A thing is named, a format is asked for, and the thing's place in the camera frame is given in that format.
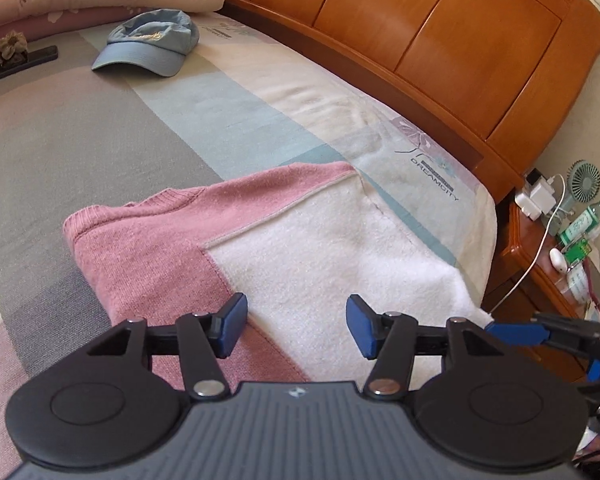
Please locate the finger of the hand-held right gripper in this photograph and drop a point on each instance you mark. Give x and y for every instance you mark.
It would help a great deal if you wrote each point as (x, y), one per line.
(520, 334)
(596, 367)

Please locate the white charger block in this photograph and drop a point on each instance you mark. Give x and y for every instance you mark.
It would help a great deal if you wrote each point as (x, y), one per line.
(537, 195)

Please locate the wooden headboard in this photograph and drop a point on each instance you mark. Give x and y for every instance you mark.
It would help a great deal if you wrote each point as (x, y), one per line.
(405, 30)

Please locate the white earbuds case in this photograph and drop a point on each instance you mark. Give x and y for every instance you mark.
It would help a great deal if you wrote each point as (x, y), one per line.
(558, 260)

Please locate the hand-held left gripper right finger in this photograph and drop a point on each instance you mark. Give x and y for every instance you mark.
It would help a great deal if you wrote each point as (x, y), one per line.
(362, 327)

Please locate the wooden nightstand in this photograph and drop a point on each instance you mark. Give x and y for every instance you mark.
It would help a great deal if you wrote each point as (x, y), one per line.
(525, 260)

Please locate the red phone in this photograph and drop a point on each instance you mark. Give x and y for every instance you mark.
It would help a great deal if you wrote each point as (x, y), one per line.
(596, 287)

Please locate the pink and white sweater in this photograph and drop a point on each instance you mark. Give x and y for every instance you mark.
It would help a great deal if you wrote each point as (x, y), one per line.
(190, 240)

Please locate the light blue cap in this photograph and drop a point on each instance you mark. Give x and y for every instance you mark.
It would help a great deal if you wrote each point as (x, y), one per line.
(150, 45)

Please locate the small green fan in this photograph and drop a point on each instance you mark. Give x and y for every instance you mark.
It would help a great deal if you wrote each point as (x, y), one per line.
(584, 180)

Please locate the green glass bottle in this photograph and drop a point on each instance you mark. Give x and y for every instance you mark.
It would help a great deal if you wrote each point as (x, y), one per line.
(587, 222)

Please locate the small green box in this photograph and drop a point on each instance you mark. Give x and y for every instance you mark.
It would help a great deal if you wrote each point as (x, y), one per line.
(579, 252)

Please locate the beige flower hair clip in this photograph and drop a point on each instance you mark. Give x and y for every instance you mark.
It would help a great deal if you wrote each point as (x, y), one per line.
(11, 45)

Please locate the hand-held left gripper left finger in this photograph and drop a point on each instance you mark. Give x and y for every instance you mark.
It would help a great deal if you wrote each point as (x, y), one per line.
(232, 325)

